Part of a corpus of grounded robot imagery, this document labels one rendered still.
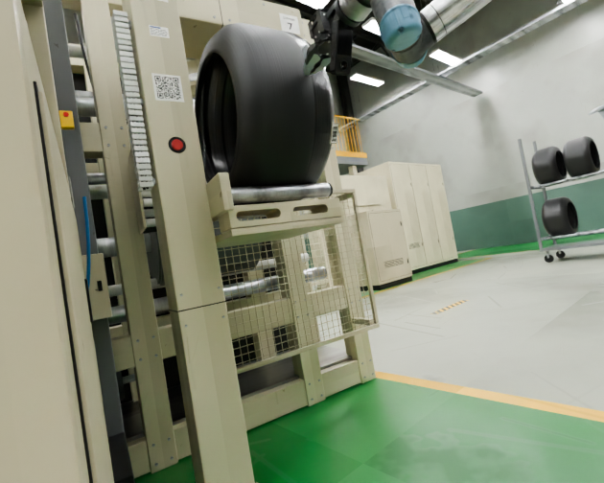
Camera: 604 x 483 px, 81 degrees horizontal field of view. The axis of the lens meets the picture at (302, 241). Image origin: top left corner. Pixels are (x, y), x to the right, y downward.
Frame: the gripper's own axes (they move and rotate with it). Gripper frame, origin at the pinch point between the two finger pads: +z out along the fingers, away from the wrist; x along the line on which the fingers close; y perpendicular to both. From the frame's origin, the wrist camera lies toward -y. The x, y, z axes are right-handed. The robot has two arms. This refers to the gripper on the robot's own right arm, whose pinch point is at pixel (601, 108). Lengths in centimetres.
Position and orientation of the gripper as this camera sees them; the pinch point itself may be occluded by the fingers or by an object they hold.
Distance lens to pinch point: 183.8
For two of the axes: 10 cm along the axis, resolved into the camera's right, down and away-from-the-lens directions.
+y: 3.0, 9.5, -0.1
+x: 9.3, -2.9, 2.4
